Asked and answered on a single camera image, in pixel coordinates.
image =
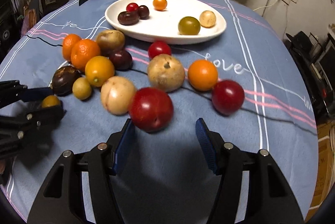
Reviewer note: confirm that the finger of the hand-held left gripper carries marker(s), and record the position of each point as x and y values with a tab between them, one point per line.
39	116
39	93

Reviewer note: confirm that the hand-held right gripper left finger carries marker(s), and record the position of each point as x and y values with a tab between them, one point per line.
124	145

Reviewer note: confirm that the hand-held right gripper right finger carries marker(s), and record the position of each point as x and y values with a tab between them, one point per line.
206	145

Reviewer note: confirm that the small red cherry tomato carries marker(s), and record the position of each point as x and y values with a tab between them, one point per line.
132	7

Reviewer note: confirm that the greenish tangerine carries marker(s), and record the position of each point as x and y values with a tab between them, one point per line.
189	26

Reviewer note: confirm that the yellow-orange citrus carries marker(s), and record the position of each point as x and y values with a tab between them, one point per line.
99	71

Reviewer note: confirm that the round beige pear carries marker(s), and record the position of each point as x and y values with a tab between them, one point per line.
118	95

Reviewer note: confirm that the dark purple plum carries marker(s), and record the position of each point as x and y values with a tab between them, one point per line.
121	60
144	12

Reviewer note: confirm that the dark brown chestnut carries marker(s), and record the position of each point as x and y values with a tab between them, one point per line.
62	80

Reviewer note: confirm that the black hat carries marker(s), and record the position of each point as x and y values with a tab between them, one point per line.
299	40

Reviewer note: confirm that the dark brown date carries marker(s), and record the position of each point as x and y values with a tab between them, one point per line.
128	18

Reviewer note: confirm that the yellow-green longan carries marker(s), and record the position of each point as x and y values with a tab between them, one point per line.
50	101
82	88

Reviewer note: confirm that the cardboard box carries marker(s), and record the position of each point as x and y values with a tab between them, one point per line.
323	174

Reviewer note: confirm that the large orange mandarin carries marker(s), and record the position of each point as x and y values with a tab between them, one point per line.
85	55

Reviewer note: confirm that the smooth orange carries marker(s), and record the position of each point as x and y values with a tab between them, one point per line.
160	3
202	75

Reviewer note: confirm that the black computer desk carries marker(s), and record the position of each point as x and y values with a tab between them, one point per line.
306	77

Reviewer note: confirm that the large red plum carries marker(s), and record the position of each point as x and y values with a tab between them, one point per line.
151	109

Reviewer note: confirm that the small beige pear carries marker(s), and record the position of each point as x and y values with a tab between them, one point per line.
207	19

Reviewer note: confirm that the brown russet pear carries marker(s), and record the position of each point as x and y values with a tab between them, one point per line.
111	39
166	73

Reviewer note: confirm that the white oval plate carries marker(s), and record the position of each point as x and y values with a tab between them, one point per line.
167	27

